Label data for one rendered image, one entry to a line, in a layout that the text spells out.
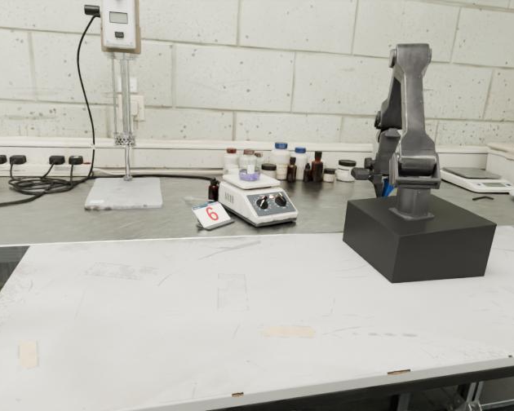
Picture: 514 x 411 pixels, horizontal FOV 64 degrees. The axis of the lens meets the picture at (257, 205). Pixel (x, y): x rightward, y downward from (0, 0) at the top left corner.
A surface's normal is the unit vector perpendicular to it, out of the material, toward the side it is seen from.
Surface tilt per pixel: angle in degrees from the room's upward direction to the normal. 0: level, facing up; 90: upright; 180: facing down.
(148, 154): 90
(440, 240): 90
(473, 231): 90
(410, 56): 62
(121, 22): 90
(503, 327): 0
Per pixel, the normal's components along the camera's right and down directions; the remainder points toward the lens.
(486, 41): 0.25, 0.30
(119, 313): 0.06, -0.95
